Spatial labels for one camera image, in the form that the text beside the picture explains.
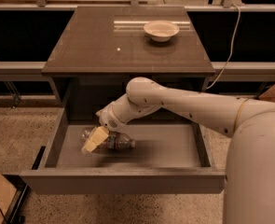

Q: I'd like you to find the open grey top drawer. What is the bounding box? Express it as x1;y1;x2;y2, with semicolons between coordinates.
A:
19;77;227;195

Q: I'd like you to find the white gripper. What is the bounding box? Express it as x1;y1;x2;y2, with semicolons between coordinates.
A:
81;105;124;154

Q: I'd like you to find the clear plastic water bottle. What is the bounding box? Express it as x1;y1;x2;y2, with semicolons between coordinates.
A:
81;128;135;152

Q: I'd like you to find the white cable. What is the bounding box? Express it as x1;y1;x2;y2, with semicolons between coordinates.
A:
205;4;241;91

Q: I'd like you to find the metal railing frame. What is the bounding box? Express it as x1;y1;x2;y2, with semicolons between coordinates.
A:
0;0;275;104

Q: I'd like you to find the white paper bowl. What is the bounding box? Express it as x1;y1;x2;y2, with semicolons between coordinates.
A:
144;21;180;42

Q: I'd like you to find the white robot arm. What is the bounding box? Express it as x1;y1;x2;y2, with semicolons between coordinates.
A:
82;77;275;224

